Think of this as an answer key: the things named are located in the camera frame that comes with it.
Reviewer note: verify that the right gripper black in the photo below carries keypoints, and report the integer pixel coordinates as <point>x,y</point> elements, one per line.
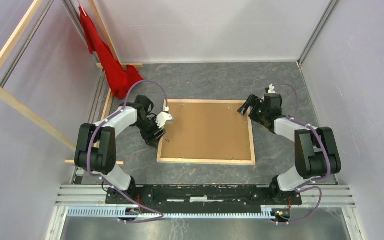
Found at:
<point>253,100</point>

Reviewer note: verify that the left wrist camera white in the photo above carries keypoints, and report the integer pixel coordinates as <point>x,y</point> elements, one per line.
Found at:
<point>164,117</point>

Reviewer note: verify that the aluminium rail base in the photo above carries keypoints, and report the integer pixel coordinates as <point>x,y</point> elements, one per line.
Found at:
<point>333,196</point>

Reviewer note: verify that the grey slotted cable duct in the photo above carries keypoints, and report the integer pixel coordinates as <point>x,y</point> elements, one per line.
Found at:
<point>124,213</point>

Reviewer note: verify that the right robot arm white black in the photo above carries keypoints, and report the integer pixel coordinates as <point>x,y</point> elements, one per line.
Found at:
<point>316,155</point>

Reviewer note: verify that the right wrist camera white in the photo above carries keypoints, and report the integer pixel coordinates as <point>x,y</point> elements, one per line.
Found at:
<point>270,90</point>

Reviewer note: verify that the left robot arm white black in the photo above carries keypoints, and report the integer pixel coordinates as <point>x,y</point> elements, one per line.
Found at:
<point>96,148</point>

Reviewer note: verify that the wooden picture frame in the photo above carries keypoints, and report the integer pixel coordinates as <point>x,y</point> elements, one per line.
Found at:
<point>212,162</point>

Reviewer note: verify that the red cloth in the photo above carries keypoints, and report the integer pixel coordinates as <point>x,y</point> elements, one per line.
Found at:
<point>119,79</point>

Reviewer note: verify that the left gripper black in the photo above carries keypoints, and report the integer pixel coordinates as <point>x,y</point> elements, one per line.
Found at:
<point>151,139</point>

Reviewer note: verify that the wooden rack frame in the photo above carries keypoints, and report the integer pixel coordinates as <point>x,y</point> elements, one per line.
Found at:
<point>56,78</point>

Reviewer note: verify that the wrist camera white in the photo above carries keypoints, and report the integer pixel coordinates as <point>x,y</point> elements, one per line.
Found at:
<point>270,90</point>
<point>164,117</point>

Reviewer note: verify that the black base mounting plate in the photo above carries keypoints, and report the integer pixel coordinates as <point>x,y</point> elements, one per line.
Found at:
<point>212,199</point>

